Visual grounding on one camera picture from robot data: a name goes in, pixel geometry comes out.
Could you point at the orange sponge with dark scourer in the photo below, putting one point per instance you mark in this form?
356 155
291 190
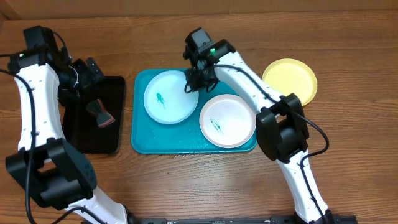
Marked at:
97 109

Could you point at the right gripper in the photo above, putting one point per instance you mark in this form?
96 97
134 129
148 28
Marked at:
191 78

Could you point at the yellow-green plate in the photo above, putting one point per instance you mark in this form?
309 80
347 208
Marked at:
289 75

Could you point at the black plastic tray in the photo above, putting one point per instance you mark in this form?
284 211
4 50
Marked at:
80 127

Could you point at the light blue plate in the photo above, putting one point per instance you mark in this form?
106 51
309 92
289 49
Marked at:
167 99

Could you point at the white plate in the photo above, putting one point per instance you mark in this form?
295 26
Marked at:
227 121

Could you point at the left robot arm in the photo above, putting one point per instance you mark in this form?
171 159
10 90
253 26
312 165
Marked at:
50 170

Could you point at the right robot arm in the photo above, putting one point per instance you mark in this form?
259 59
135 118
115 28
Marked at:
281 127

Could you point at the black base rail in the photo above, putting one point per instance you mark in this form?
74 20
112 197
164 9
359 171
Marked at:
272 220

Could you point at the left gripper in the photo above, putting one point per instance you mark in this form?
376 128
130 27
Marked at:
90 73

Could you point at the teal plastic tray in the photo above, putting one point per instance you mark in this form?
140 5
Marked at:
151 137

